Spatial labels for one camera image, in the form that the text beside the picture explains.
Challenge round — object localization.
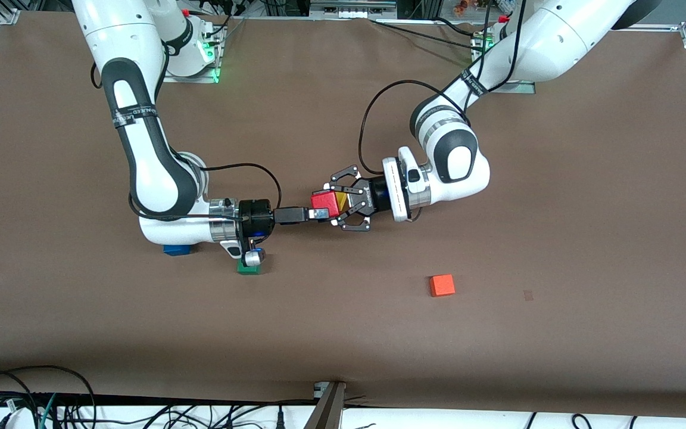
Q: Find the black looping floor cable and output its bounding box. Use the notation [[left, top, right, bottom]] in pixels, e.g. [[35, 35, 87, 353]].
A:
[[0, 365, 97, 429]]

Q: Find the long black table cable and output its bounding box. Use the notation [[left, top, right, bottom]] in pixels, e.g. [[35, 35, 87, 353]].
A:
[[370, 18, 478, 48]]

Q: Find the red wooden cube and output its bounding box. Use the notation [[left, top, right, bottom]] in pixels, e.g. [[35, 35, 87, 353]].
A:
[[310, 191, 348, 220]]

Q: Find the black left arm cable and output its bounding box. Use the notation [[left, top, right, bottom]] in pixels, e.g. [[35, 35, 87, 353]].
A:
[[358, 0, 528, 175]]

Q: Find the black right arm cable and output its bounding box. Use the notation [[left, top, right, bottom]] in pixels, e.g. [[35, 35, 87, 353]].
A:
[[90, 57, 284, 226]]

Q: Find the silver frame piece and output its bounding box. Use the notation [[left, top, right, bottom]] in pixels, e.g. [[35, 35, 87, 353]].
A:
[[310, 0, 397, 18]]

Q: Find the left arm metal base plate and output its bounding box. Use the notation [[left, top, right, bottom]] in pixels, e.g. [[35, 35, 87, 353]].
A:
[[471, 35, 537, 94]]

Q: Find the teal cable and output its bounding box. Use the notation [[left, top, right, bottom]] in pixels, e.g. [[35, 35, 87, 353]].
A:
[[36, 392, 58, 429]]

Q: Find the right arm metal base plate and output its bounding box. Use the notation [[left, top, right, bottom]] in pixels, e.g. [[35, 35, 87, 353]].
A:
[[164, 24, 224, 84]]

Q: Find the orange wooden cube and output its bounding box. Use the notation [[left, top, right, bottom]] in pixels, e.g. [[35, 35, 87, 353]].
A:
[[429, 274, 456, 297]]

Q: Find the aluminium profile beam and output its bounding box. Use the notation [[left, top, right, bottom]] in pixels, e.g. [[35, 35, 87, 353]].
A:
[[303, 381, 347, 429]]

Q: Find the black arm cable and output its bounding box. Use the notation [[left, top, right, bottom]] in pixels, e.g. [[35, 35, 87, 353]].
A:
[[90, 57, 284, 226], [358, 0, 528, 175]]

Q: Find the short black table cable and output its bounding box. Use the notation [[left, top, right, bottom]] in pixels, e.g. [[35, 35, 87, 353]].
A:
[[435, 17, 481, 38]]

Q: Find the brown table cover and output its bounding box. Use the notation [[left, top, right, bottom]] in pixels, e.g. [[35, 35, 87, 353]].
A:
[[0, 11, 686, 418]]

